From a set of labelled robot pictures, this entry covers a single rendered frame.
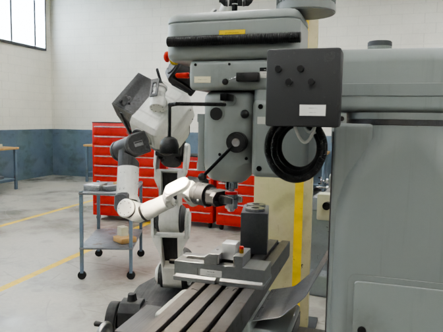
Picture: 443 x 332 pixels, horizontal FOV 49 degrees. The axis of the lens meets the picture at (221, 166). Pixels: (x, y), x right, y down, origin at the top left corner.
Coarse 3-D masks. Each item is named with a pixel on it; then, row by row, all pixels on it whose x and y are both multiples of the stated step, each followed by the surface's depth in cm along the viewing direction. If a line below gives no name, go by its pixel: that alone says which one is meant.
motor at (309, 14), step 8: (280, 0) 160; (288, 0) 157; (296, 0) 155; (304, 0) 154; (312, 0) 154; (320, 0) 154; (328, 0) 156; (280, 8) 160; (296, 8) 155; (304, 8) 155; (312, 8) 155; (320, 8) 155; (328, 8) 156; (304, 16) 168; (312, 16) 167; (320, 16) 167; (328, 16) 167
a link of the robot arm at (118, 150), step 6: (114, 144) 210; (120, 144) 205; (114, 150) 209; (120, 150) 205; (126, 150) 203; (114, 156) 211; (120, 156) 204; (126, 156) 203; (132, 156) 203; (120, 162) 203; (126, 162) 202; (132, 162) 203; (138, 162) 206
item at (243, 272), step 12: (180, 264) 180; (192, 264) 179; (204, 264) 177; (228, 264) 177; (240, 264) 173; (252, 264) 178; (264, 264) 178; (180, 276) 180; (192, 276) 179; (204, 276) 178; (216, 276) 176; (228, 276) 175; (240, 276) 174; (252, 276) 172; (264, 276) 171; (252, 288) 171; (264, 288) 171
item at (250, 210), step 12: (252, 204) 228; (264, 204) 228; (252, 216) 214; (264, 216) 213; (252, 228) 214; (264, 228) 214; (252, 240) 215; (264, 240) 214; (252, 252) 215; (264, 252) 215
